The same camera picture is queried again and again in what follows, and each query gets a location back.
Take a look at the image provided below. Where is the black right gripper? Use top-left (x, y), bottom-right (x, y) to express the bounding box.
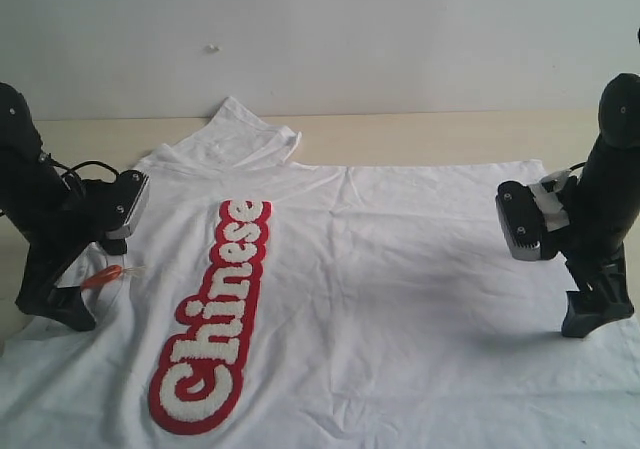
top-left (561, 178), bottom-right (634, 339)

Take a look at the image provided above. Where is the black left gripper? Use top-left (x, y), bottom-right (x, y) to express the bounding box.
top-left (16, 180), bottom-right (128, 331)

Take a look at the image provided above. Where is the white t-shirt red lettering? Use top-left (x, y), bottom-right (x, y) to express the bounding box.
top-left (1, 99), bottom-right (639, 448)

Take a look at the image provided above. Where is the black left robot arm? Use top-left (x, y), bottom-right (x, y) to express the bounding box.
top-left (1, 83), bottom-right (114, 332)

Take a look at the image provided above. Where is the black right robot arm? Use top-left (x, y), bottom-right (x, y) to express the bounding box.
top-left (561, 73), bottom-right (639, 339)

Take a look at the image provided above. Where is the orange size tag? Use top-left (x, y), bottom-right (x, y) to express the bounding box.
top-left (80, 265), bottom-right (124, 290)

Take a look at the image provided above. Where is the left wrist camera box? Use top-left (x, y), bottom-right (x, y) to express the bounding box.
top-left (104, 170), bottom-right (150, 240)

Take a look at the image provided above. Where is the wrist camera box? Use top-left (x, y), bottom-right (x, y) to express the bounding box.
top-left (104, 170), bottom-right (150, 240)
top-left (495, 180), bottom-right (558, 262)

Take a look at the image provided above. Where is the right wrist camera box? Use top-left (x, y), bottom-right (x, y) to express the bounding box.
top-left (495, 180), bottom-right (558, 262)

